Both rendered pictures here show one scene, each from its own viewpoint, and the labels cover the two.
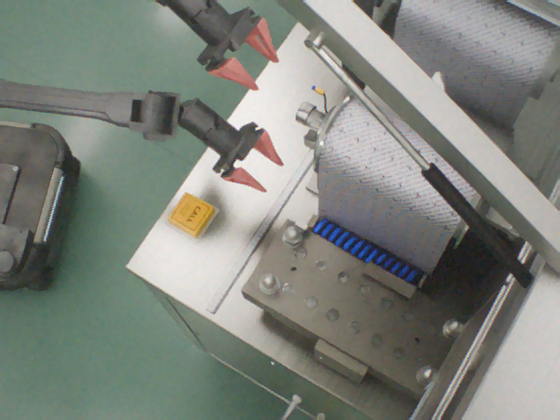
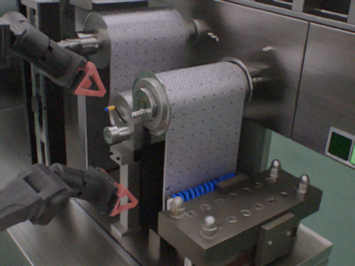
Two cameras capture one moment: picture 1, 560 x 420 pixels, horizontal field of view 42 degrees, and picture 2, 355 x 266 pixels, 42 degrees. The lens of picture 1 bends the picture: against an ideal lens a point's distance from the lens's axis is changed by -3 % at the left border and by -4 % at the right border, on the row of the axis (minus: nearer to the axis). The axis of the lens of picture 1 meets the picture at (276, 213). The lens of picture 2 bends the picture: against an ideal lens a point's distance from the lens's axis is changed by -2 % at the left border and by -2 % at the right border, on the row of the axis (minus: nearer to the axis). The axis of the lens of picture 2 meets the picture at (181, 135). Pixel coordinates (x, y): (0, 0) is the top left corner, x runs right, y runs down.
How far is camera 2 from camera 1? 113 cm
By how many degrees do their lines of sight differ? 63
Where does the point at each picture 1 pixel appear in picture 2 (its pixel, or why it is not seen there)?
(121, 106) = (19, 189)
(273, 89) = (27, 228)
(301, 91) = not seen: hidden behind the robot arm
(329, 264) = (206, 204)
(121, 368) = not seen: outside the picture
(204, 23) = (56, 47)
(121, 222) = not seen: outside the picture
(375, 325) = (260, 198)
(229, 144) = (99, 178)
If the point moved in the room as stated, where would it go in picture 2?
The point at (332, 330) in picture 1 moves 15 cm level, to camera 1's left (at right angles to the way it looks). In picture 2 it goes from (257, 215) to (251, 257)
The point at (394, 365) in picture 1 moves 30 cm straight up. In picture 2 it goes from (291, 198) to (313, 81)
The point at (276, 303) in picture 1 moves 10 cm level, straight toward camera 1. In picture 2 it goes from (225, 234) to (272, 240)
